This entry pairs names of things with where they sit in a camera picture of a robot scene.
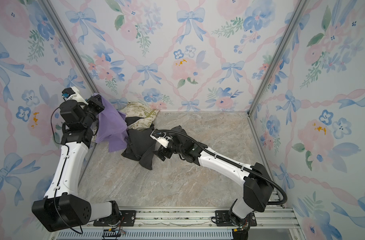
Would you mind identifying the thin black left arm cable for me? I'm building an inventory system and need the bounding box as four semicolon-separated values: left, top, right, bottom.
50;106;84;235

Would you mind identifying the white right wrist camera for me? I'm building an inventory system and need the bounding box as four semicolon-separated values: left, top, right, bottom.
150;132;173;149

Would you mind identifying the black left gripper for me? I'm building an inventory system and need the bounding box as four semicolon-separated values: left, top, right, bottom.
83;94;105;130

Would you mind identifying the aluminium corner post left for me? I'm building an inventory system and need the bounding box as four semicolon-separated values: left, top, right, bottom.
38;0;99;93

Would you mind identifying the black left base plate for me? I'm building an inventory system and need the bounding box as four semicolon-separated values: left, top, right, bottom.
93;210;137;227

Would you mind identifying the aluminium corner post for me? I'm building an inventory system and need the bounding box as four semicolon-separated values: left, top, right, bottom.
247;0;309;118
38;0;99;93

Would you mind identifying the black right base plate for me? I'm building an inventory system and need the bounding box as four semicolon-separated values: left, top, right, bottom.
211;210;257;228

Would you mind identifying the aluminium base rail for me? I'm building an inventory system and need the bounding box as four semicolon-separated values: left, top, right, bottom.
50;194;305;240

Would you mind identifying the black corrugated cable conduit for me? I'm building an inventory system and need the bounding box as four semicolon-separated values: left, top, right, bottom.
152;129;288;206

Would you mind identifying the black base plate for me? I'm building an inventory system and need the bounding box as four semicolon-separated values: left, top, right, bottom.
211;210;257;228
93;210;137;227

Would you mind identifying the purple cloth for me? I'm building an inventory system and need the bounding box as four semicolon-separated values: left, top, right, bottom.
94;94;128;153

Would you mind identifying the aluminium corner post right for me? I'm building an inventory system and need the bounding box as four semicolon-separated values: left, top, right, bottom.
247;0;309;118

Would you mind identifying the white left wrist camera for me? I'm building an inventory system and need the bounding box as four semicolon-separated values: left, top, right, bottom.
62;87;88;106

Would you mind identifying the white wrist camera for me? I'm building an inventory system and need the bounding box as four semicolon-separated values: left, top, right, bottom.
62;87;88;106
150;132;173;149

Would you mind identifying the cream patterned cloth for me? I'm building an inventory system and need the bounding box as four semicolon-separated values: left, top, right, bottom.
121;102;159;130

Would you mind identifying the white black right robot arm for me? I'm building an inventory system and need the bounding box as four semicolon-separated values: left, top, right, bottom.
151;132;274;227

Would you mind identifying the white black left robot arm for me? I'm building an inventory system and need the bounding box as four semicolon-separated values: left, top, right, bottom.
32;95;123;232

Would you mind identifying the dark grey cloth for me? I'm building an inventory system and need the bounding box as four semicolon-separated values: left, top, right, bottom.
121;116;189;171

